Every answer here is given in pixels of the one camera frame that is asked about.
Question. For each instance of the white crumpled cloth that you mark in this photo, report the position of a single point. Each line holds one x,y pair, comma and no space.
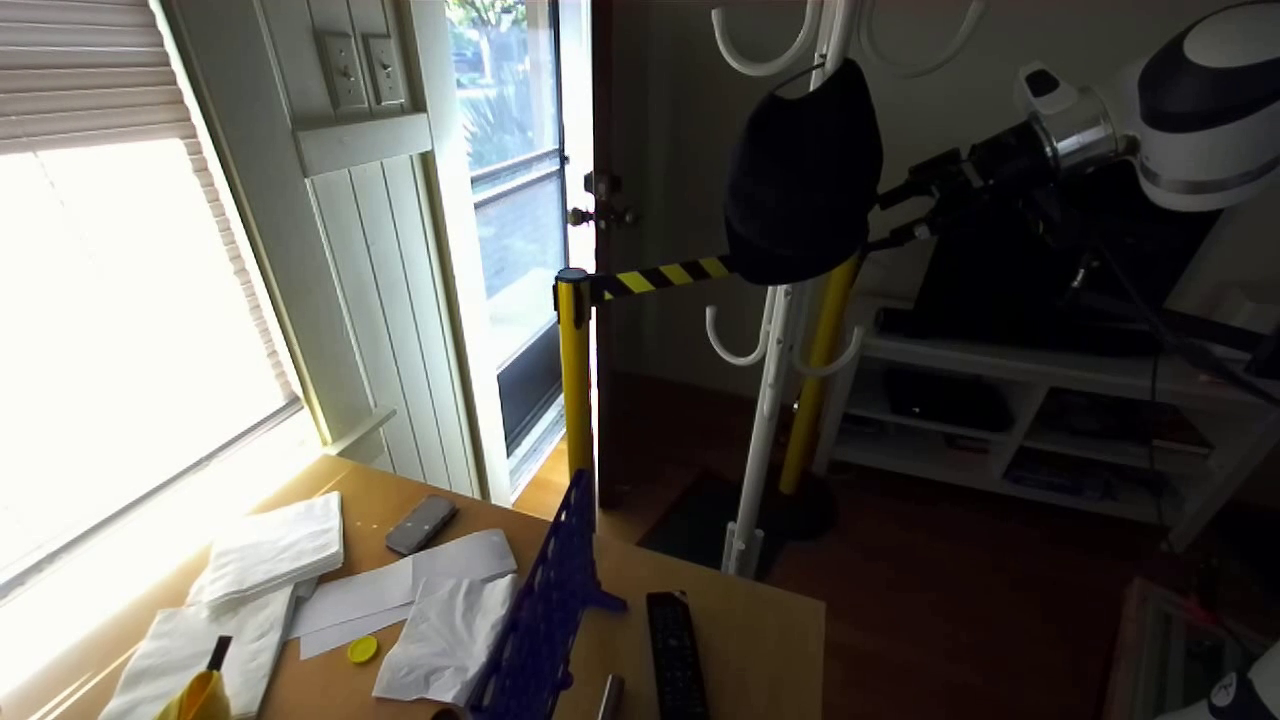
183,644

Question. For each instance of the yellow game disc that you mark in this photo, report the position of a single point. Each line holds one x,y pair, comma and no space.
361,649

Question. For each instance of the white folded cloth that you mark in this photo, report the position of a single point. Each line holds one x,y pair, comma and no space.
273,549

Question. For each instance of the yellow black barrier belt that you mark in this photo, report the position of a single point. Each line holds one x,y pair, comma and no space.
657,276

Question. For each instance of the black television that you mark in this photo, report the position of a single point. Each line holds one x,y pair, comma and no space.
1052,270

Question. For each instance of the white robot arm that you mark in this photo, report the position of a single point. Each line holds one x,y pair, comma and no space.
1198,122

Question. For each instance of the blue connect four grid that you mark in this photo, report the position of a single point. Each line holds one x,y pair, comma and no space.
529,660

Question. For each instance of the white tv shelf unit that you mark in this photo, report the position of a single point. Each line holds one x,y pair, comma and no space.
1134,437

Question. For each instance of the white coat rack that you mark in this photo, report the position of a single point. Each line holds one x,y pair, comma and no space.
822,37

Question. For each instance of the black tv remote control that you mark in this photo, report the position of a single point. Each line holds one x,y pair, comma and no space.
673,657

